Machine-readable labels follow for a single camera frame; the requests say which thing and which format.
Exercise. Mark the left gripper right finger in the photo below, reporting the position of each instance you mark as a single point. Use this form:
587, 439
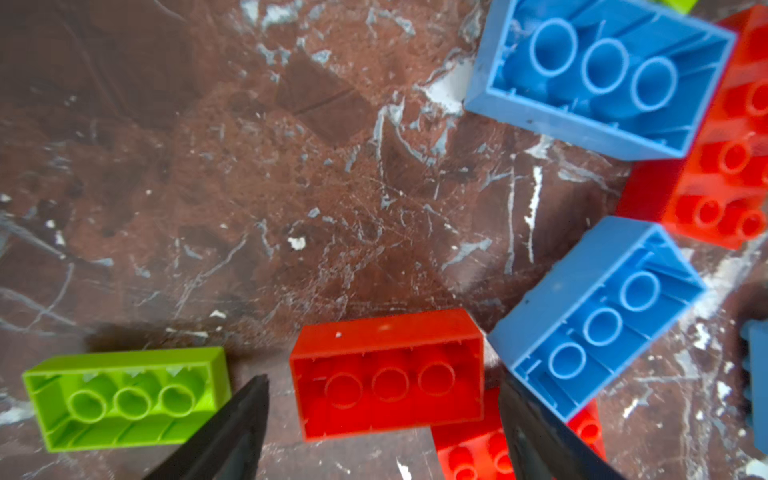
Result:
540, 445

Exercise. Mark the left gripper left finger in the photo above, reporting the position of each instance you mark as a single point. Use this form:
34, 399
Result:
229, 445

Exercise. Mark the red lego brick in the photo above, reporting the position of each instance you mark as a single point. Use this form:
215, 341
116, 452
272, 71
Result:
478, 449
716, 194
388, 373

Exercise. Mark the green lego brick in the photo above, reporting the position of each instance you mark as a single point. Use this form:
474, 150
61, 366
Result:
127, 399
681, 6

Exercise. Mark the blue lego brick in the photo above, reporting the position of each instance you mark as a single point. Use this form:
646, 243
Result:
621, 287
630, 80
754, 332

